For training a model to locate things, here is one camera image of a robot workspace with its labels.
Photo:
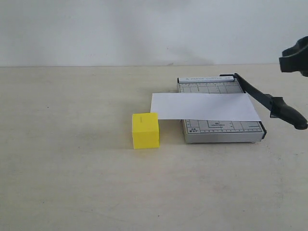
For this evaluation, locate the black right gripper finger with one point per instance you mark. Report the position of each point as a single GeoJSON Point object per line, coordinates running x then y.
{"type": "Point", "coordinates": [295, 58]}

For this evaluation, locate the black cutter blade lever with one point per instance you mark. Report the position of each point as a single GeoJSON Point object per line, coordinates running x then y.
{"type": "Point", "coordinates": [276, 105]}

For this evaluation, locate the white paper strip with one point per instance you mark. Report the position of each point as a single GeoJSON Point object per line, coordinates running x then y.
{"type": "Point", "coordinates": [203, 106]}

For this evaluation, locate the yellow foam cube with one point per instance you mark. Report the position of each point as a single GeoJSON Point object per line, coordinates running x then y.
{"type": "Point", "coordinates": [145, 131]}

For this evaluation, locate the grey paper cutter base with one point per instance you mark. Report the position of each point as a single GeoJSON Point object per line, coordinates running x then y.
{"type": "Point", "coordinates": [207, 131]}

